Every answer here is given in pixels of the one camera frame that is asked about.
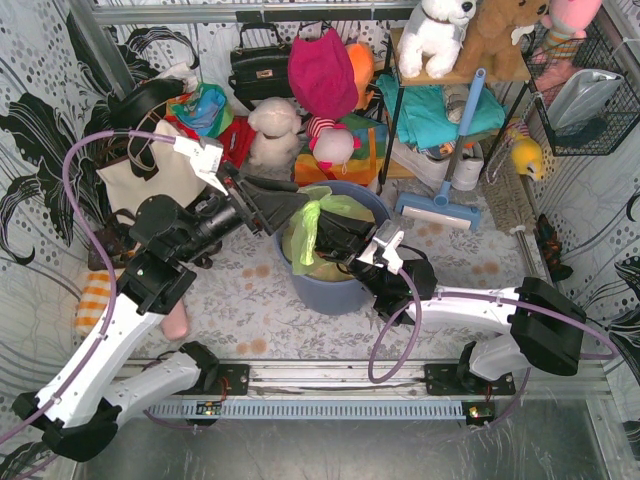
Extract orange checked towel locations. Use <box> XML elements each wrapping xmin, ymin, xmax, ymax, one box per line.
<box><xmin>74</xmin><ymin>271</ymin><xmax>111</xmax><ymax>336</ymax></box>

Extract green trash bag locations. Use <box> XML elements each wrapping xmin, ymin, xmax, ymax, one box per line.
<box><xmin>281</xmin><ymin>185</ymin><xmax>373</xmax><ymax>282</ymax></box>

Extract pink plush toy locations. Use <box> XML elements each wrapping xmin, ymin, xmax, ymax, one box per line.
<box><xmin>531</xmin><ymin>0</ymin><xmax>602</xmax><ymax>64</ymax></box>

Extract black leather handbag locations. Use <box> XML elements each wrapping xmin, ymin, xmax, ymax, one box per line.
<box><xmin>228</xmin><ymin>22</ymin><xmax>294</xmax><ymax>111</ymax></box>

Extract yellow duck plush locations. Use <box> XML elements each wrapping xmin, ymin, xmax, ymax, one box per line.
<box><xmin>506</xmin><ymin>121</ymin><xmax>544</xmax><ymax>181</ymax></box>

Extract white pink plush doll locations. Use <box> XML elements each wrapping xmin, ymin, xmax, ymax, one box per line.
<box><xmin>306</xmin><ymin>116</ymin><xmax>362</xmax><ymax>170</ymax></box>

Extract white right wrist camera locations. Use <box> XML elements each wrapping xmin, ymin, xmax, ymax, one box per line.
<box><xmin>357</xmin><ymin>220</ymin><xmax>404</xmax><ymax>275</ymax></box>

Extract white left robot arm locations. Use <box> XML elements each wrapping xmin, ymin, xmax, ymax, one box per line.
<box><xmin>12</xmin><ymin>169</ymin><xmax>309</xmax><ymax>462</ymax></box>

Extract colourful scarf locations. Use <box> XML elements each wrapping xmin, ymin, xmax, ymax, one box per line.
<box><xmin>165</xmin><ymin>83</ymin><xmax>234</xmax><ymax>139</ymax></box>

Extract white dog plush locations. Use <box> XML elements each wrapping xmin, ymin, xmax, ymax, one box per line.
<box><xmin>397</xmin><ymin>0</ymin><xmax>477</xmax><ymax>79</ymax></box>

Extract red cloth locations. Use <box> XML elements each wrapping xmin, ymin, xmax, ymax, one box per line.
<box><xmin>217</xmin><ymin>116</ymin><xmax>256</xmax><ymax>168</ymax></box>

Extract rainbow striped bag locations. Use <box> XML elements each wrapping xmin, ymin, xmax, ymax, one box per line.
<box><xmin>291</xmin><ymin>114</ymin><xmax>387</xmax><ymax>187</ymax></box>

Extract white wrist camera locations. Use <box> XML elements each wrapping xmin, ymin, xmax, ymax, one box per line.
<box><xmin>357</xmin><ymin>220</ymin><xmax>404</xmax><ymax>275</ymax></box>
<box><xmin>173</xmin><ymin>136</ymin><xmax>228</xmax><ymax>196</ymax></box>

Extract black orange butterfly toy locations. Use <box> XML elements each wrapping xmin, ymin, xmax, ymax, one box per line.
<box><xmin>536</xmin><ymin>214</ymin><xmax>573</xmax><ymax>283</ymax></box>

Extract pink case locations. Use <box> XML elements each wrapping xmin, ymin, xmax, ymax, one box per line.
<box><xmin>160</xmin><ymin>300</ymin><xmax>190</xmax><ymax>341</ymax></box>

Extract silver foil pouch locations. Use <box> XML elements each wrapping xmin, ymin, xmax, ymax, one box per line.
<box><xmin>547</xmin><ymin>69</ymin><xmax>625</xmax><ymax>130</ymax></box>

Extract black wire basket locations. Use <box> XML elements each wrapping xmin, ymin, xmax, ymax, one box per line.
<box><xmin>523</xmin><ymin>22</ymin><xmax>639</xmax><ymax>157</ymax></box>

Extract blue trash bin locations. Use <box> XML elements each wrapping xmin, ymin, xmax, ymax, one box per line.
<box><xmin>273</xmin><ymin>180</ymin><xmax>392</xmax><ymax>316</ymax></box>

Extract magenta cloth bag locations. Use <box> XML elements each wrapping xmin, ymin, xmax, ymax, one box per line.
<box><xmin>288</xmin><ymin>27</ymin><xmax>358</xmax><ymax>120</ymax></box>

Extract beige chenille mop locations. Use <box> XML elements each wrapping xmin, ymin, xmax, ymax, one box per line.
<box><xmin>480</xmin><ymin>149</ymin><xmax>551</xmax><ymax>282</ymax></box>

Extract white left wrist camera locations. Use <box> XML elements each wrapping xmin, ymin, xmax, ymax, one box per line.
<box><xmin>173</xmin><ymin>136</ymin><xmax>228</xmax><ymax>196</ymax></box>

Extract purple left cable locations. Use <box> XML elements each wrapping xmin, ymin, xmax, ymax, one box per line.
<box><xmin>0</xmin><ymin>128</ymin><xmax>181</xmax><ymax>480</ymax></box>

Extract cream canvas tote bag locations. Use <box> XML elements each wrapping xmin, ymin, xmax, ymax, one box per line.
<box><xmin>98</xmin><ymin>141</ymin><xmax>207</xmax><ymax>215</ymax></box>

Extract brown bear plush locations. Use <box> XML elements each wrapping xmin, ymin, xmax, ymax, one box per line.
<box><xmin>454</xmin><ymin>0</ymin><xmax>550</xmax><ymax>81</ymax></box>

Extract white lamb plush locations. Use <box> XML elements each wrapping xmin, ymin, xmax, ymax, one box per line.
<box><xmin>248</xmin><ymin>97</ymin><xmax>302</xmax><ymax>167</ymax></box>

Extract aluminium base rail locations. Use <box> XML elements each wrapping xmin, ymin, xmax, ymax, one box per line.
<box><xmin>142</xmin><ymin>360</ymin><xmax>531</xmax><ymax>430</ymax></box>

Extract blue lint roller mop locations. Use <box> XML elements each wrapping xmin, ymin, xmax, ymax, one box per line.
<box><xmin>395</xmin><ymin>68</ymin><xmax>487</xmax><ymax>231</ymax></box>

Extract teal folded cloth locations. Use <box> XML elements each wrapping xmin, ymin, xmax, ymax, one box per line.
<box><xmin>395</xmin><ymin>85</ymin><xmax>505</xmax><ymax>149</ymax></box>

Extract black hat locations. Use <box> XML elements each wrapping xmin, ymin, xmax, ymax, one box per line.
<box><xmin>109</xmin><ymin>78</ymin><xmax>185</xmax><ymax>133</ymax></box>

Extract black frame wooden shelf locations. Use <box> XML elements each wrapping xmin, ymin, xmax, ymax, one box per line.
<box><xmin>377</xmin><ymin>27</ymin><xmax>534</xmax><ymax>199</ymax></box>

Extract orange plush toy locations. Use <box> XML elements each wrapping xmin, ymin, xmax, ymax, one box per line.
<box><xmin>346</xmin><ymin>43</ymin><xmax>374</xmax><ymax>110</ymax></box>

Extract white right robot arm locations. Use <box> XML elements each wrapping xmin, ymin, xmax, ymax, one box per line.
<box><xmin>313</xmin><ymin>212</ymin><xmax>586</xmax><ymax>381</ymax></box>

